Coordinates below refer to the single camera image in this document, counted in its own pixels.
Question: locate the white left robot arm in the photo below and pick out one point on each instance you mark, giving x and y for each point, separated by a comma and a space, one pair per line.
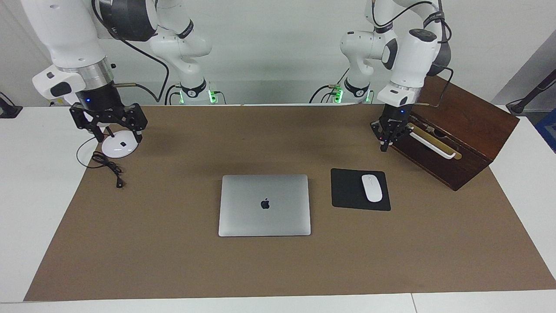
412, 48

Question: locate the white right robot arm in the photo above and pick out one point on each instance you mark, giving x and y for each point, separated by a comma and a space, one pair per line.
65, 26

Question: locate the black mouse pad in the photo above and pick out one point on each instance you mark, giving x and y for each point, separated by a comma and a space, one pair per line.
345, 191

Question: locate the black pole stand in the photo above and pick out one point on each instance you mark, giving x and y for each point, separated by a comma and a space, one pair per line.
519, 106

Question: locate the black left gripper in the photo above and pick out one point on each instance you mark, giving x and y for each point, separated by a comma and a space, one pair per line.
395, 117

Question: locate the brown table mat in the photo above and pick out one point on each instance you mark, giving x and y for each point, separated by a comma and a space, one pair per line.
173, 261

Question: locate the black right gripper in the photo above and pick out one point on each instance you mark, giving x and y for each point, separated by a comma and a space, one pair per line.
102, 104

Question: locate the white computer mouse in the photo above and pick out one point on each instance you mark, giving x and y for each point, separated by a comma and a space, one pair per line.
372, 189

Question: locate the gold metal box plate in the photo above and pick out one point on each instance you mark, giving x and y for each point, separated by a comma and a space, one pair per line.
434, 137

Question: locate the dark brown wooden box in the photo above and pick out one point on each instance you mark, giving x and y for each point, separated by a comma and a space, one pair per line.
469, 117

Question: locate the black desk clamp mount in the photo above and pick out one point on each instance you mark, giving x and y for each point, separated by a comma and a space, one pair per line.
8, 111

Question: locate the grey apple laptop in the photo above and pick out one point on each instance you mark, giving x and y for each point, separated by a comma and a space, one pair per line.
243, 208

